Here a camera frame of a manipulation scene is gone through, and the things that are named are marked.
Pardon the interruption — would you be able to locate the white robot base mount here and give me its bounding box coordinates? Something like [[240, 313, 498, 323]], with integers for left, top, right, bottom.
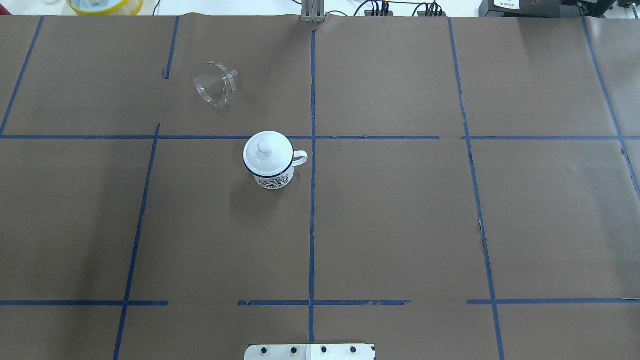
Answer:
[[244, 343, 377, 360]]

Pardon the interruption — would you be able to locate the black device box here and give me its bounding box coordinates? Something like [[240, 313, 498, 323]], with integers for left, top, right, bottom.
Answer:
[[478, 0, 616, 19]]

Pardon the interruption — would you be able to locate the aluminium frame post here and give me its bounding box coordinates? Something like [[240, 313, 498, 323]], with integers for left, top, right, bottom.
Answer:
[[299, 0, 326, 23]]

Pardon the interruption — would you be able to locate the yellow tape roll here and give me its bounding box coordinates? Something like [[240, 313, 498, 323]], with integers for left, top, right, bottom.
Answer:
[[66, 0, 144, 16]]

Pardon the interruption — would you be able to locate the white cup lid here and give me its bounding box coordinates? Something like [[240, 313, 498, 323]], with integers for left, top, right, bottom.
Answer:
[[242, 131, 294, 178]]

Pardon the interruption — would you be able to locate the white enamel cup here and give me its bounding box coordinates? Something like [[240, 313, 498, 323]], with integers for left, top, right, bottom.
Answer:
[[242, 131, 309, 191]]

